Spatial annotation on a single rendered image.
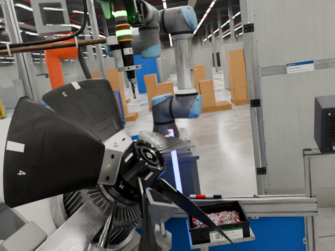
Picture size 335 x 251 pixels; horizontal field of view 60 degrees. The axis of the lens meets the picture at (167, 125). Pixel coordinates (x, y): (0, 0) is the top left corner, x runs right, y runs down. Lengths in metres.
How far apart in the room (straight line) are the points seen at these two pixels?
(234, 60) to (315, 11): 6.30
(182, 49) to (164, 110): 0.31
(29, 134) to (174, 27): 0.96
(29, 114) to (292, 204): 1.04
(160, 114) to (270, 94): 1.36
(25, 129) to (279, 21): 2.27
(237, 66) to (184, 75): 7.45
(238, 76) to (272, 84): 6.27
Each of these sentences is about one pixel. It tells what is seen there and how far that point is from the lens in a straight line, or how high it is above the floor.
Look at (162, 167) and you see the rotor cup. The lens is 0.80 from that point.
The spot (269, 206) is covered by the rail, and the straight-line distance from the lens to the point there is 1.32.
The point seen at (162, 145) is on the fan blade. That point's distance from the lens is 1.00.
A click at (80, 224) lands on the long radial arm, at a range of 0.75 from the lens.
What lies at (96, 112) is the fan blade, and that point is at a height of 1.35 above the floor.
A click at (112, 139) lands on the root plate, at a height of 1.27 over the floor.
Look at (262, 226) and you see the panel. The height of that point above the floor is 0.72.
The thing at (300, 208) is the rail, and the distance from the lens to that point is 1.33.
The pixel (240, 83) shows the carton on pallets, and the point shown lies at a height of 0.62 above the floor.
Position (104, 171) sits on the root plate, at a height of 1.22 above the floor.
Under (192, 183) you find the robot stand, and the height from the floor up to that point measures 0.86.
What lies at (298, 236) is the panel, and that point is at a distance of 1.42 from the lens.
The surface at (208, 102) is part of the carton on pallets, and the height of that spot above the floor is 0.25.
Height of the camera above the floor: 1.45
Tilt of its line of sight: 12 degrees down
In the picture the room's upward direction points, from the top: 9 degrees counter-clockwise
